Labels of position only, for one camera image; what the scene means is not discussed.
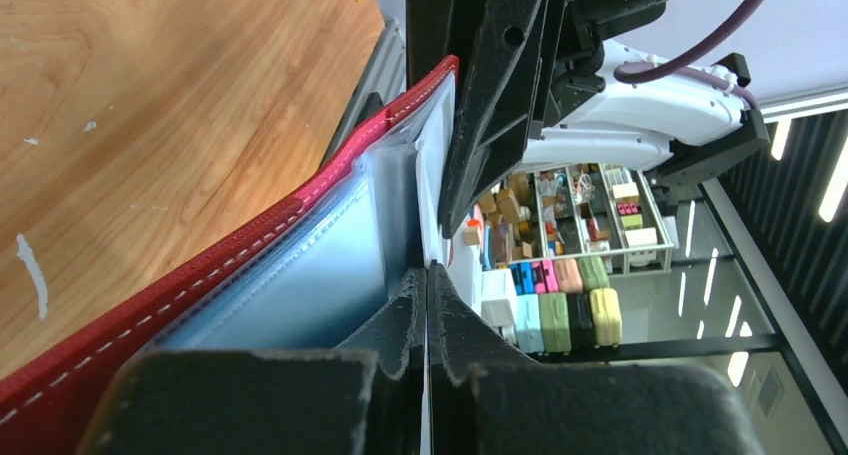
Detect red leather card holder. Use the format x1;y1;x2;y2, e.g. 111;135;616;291
1;55;459;454

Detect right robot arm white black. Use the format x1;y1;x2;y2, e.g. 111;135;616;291
405;0;769;237

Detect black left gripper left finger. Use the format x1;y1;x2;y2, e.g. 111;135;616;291
77;268;427;454

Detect aluminium frame rail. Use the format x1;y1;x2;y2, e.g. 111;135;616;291
320;21;406;167

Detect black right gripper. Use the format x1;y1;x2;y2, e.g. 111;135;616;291
406;0;605;238

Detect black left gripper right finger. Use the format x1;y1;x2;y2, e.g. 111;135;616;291
426;262;763;454

